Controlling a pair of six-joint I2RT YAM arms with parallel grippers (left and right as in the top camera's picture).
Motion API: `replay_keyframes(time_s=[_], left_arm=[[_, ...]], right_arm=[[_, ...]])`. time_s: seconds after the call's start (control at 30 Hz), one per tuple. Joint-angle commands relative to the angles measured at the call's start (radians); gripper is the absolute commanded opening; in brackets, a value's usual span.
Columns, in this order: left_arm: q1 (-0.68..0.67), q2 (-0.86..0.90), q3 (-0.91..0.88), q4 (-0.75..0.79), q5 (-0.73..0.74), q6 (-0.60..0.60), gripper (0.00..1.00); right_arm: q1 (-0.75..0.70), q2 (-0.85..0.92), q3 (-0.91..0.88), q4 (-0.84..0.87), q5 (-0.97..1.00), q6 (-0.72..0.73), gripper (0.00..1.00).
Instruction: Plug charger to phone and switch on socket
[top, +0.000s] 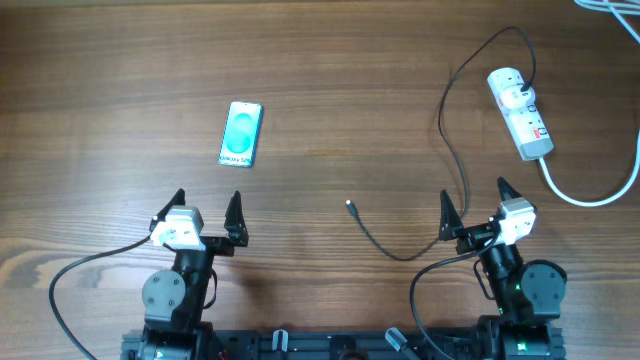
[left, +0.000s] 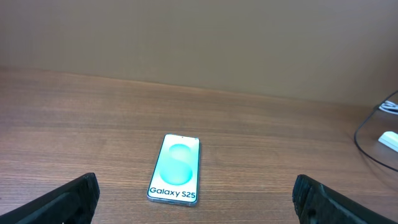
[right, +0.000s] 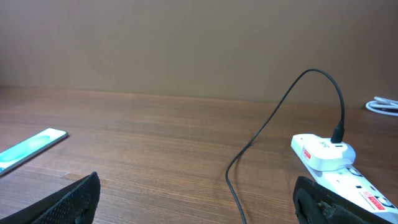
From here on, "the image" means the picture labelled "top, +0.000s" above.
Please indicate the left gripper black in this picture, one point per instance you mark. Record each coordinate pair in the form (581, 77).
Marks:
(235, 231)

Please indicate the white charger plug adapter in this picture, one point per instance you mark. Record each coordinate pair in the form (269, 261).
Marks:
(513, 98)

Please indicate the blue Galaxy S25 smartphone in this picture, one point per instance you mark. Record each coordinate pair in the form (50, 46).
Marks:
(242, 128)

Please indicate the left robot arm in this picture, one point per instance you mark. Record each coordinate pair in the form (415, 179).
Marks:
(175, 299)

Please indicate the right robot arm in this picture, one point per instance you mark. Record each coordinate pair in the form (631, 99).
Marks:
(528, 295)

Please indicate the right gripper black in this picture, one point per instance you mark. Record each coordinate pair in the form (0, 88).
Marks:
(452, 226)

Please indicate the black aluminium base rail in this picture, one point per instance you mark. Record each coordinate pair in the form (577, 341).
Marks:
(345, 345)

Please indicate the white power strip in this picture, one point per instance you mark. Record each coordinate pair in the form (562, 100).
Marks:
(528, 131)

